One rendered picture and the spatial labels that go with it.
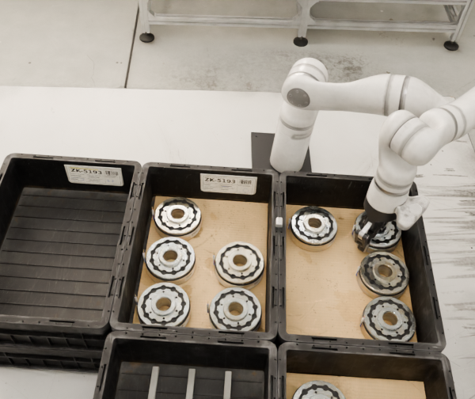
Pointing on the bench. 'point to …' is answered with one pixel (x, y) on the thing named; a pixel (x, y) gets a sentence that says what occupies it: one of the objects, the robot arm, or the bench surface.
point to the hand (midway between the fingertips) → (369, 238)
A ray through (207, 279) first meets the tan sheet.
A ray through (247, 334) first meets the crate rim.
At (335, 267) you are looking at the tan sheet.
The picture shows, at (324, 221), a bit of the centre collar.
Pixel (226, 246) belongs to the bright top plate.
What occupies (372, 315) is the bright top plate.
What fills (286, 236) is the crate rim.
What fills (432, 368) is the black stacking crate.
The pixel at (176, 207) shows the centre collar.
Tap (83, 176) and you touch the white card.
